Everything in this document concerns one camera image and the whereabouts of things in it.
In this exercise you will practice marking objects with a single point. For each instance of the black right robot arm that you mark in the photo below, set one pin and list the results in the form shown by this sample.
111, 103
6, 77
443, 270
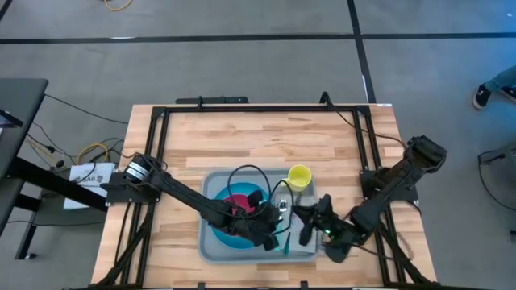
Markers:
387, 189

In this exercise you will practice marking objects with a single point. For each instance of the blue plate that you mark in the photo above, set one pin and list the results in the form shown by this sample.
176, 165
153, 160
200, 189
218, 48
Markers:
242, 189

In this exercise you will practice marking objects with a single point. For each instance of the black aluminium rig frame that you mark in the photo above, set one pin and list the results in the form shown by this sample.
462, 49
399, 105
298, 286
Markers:
262, 108

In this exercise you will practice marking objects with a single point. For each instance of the grey plastic tray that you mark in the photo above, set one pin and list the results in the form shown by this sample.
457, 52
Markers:
209, 245

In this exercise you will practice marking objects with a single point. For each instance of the black power strip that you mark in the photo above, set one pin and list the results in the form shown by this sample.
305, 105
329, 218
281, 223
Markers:
213, 99

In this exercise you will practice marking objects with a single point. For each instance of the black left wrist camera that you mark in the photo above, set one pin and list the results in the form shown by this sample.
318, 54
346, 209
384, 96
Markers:
255, 198

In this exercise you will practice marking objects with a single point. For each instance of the pink ribbed bowl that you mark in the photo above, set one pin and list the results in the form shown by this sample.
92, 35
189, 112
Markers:
240, 200

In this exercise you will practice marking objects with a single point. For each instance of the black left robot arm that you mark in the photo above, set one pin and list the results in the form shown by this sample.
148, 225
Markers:
189, 195

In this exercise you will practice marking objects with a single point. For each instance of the yellow mug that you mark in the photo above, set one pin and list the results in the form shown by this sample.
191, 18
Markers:
300, 177

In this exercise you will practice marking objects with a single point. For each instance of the white cardboard box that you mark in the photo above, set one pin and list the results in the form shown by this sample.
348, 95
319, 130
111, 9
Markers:
90, 177

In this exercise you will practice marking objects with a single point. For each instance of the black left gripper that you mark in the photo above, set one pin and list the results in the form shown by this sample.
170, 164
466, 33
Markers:
260, 221

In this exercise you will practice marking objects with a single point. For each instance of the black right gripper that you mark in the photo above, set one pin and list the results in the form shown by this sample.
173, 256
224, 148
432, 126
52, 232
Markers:
328, 221

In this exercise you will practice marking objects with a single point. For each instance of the silver metal utensil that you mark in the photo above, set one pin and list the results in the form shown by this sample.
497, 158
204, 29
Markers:
282, 204

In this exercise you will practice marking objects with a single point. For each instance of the person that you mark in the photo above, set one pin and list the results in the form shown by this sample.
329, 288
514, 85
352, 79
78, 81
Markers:
481, 96

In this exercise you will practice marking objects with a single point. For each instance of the dark grey desk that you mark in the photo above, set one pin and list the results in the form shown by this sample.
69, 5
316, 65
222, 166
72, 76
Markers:
18, 117

